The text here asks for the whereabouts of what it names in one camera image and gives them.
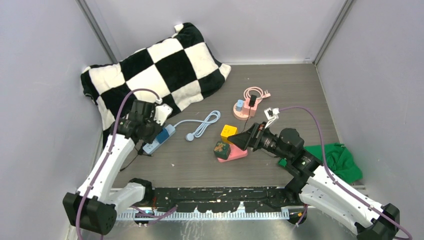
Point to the green cloth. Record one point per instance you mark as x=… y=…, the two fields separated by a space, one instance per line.
x=339 y=160

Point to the light blue plug adapter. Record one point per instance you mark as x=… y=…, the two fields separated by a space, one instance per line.
x=239 y=105

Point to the blue cube socket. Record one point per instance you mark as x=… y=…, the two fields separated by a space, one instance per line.
x=162 y=136

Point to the yellow cube socket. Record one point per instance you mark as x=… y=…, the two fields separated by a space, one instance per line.
x=227 y=131

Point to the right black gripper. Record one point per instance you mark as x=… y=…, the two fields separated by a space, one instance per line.
x=253 y=138

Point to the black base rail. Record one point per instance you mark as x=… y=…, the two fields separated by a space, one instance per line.
x=261 y=199

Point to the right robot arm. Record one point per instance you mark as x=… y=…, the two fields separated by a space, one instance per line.
x=319 y=187

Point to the pink cube socket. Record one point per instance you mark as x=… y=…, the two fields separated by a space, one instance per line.
x=250 y=110

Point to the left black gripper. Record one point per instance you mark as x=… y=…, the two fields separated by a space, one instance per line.
x=158 y=126

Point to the dark green cube socket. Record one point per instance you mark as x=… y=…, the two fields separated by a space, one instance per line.
x=222 y=150

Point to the pink round power strip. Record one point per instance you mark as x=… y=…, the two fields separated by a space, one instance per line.
x=262 y=94

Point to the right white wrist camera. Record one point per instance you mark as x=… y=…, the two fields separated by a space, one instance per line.
x=272 y=114

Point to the pink triangular power strip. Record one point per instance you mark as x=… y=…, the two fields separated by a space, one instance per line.
x=235 y=153

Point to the black white checkered pillow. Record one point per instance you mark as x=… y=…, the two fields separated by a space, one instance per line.
x=180 y=69

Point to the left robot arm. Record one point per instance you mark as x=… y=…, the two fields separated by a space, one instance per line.
x=92 y=206

